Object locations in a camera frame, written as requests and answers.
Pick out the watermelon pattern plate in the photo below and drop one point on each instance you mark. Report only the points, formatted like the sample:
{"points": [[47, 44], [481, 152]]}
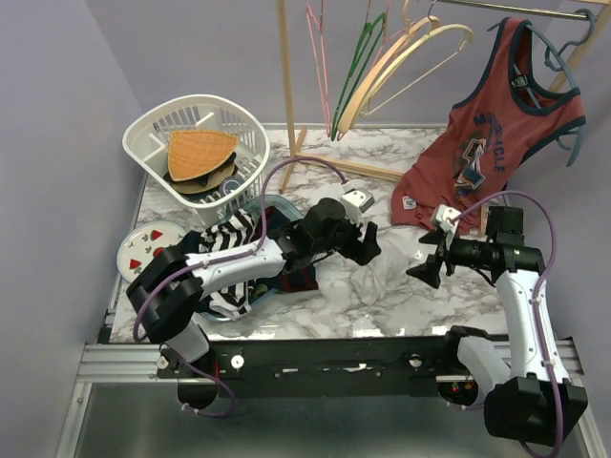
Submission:
{"points": [[143, 244]]}

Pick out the white plastic laundry basket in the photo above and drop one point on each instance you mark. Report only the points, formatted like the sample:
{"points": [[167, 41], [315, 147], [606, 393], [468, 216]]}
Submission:
{"points": [[146, 141]]}

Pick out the green plastic hanger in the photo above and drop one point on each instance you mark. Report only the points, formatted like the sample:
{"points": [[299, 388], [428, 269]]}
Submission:
{"points": [[368, 39]]}

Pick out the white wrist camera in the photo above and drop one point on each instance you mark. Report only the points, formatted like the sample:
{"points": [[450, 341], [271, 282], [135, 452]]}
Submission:
{"points": [[356, 203], [445, 217]]}

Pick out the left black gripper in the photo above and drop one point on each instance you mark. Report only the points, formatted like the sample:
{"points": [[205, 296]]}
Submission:
{"points": [[361, 253]]}

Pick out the red graphic tank top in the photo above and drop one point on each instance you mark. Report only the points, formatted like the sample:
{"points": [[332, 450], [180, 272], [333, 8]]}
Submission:
{"points": [[506, 119]]}

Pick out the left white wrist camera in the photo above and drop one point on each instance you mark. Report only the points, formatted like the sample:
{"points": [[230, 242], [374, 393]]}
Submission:
{"points": [[356, 203]]}

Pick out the tan wooden hanger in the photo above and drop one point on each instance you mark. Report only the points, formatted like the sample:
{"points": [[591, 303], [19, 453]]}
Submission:
{"points": [[390, 50]]}

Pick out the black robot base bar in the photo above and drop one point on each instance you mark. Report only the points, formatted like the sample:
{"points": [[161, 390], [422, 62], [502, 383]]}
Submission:
{"points": [[415, 366]]}

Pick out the dark hats in basket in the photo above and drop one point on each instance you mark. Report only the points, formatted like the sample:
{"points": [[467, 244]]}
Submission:
{"points": [[205, 183]]}

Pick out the clear blue plastic bin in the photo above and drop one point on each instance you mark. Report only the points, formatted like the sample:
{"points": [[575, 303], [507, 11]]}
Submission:
{"points": [[279, 213]]}

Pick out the wooden clothes rack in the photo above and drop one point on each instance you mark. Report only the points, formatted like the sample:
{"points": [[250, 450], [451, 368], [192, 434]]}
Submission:
{"points": [[596, 24]]}

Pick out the white tank top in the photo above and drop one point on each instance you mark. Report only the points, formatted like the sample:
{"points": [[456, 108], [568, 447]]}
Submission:
{"points": [[386, 272]]}

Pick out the pink wire hanger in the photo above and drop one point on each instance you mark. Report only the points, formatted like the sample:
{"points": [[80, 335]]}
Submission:
{"points": [[346, 119], [315, 24]]}

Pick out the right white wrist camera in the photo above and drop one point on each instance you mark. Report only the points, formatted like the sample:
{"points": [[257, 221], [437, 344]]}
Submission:
{"points": [[445, 217]]}

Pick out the pile of dark clothes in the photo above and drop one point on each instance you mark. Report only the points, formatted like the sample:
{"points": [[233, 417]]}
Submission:
{"points": [[236, 301]]}

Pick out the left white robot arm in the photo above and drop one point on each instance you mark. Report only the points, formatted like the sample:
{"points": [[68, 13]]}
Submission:
{"points": [[166, 295]]}

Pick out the cream wooden hanger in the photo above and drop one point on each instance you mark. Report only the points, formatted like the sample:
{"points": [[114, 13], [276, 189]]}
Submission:
{"points": [[400, 59]]}

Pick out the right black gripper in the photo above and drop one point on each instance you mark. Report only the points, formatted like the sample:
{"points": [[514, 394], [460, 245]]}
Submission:
{"points": [[429, 271]]}

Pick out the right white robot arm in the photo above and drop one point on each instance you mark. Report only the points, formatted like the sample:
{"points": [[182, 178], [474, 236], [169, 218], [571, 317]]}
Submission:
{"points": [[530, 397]]}

